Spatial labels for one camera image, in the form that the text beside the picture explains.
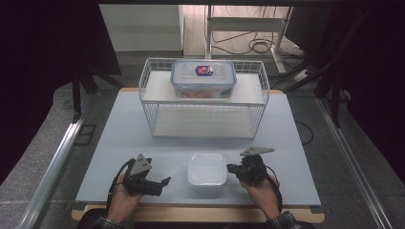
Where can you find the person's right hand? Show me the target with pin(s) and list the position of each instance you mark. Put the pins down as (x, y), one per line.
(262, 197)

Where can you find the clear lidded food container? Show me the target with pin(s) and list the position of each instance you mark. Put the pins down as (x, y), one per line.
(187, 76)

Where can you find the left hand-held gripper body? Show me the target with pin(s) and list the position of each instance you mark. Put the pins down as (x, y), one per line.
(140, 183)

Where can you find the aluminium rail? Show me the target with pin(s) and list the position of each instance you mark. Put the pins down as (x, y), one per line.
(353, 165)
(51, 171)

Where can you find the black curtain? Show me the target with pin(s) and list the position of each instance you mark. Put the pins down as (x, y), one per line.
(379, 79)
(35, 47)

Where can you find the white metal desk frame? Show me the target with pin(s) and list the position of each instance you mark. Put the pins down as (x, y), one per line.
(248, 24)

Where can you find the person's left hand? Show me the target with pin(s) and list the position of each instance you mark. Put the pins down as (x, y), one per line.
(122, 203)

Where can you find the white cabinet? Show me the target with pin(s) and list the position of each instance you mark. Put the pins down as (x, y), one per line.
(140, 28)

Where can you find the black metal stand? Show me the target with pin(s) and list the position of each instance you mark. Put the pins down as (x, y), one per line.
(334, 95)
(76, 95)

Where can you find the white square bowl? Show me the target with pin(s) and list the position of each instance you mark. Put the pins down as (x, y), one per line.
(207, 171)

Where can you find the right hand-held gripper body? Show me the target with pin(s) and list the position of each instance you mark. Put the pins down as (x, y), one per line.
(253, 168)

